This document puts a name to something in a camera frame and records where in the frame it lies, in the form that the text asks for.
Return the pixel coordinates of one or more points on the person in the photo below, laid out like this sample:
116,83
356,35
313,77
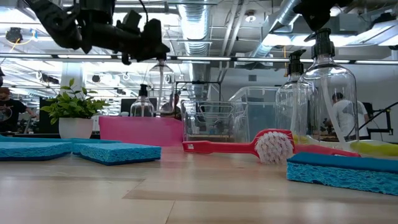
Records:
354,115
12,112
177,109

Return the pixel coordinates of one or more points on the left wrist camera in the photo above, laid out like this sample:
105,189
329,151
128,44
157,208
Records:
132,20

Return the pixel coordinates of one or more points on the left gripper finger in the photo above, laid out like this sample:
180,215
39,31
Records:
154,40

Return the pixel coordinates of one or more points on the black ceiling device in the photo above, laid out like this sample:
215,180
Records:
14,34

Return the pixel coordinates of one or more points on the blue scrub sponge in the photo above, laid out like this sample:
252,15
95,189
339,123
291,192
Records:
31,151
342,177
118,153

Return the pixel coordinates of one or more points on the yellow-green dish brush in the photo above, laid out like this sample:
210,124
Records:
376,148

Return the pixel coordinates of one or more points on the red dish brush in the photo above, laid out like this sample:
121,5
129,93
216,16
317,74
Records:
326,151
273,147

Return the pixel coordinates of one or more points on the silver ventilation duct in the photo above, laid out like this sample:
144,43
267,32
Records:
281,18
196,28

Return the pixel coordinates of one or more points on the pink plastic bin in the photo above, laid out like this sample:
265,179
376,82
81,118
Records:
140,132

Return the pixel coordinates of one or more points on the clear soap pump bottle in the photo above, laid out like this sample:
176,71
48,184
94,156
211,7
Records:
143,91
295,65
155,77
326,93

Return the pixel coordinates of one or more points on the tall clear plastic bin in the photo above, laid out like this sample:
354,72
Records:
258,109

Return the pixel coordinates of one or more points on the black aluminium table frame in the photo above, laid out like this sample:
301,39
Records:
31,134

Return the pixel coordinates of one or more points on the long ceiling light strip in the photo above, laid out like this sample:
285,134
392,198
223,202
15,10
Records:
202,58

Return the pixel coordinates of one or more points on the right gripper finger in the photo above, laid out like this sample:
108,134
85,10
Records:
317,12

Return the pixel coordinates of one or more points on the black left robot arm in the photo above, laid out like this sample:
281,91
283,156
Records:
62,21

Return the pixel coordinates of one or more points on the green plant in white pot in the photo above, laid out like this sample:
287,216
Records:
74,127

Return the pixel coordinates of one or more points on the black monitor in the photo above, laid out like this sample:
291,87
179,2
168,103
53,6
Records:
45,124

